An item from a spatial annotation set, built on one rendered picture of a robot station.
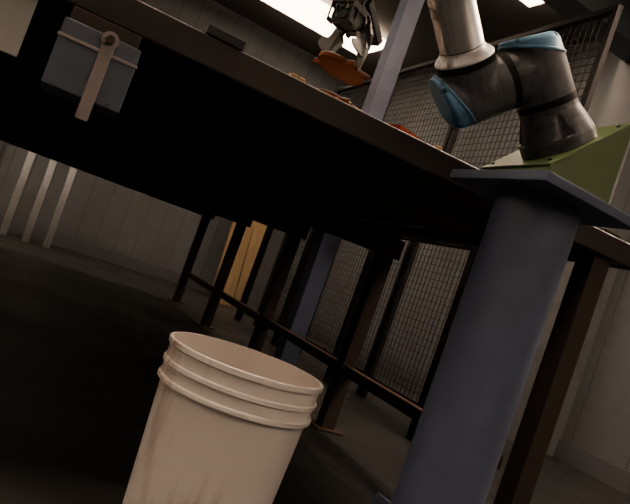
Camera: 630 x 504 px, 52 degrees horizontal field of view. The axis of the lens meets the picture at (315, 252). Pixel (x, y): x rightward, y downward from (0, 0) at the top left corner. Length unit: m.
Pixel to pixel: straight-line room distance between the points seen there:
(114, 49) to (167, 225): 6.08
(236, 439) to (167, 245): 6.23
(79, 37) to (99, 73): 0.07
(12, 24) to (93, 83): 0.16
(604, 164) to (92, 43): 0.97
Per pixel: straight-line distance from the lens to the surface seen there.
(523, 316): 1.29
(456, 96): 1.29
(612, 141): 1.40
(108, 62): 1.23
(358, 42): 1.61
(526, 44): 1.35
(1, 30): 1.26
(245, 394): 1.10
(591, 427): 4.48
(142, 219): 7.20
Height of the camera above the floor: 0.55
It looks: 2 degrees up
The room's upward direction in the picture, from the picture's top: 20 degrees clockwise
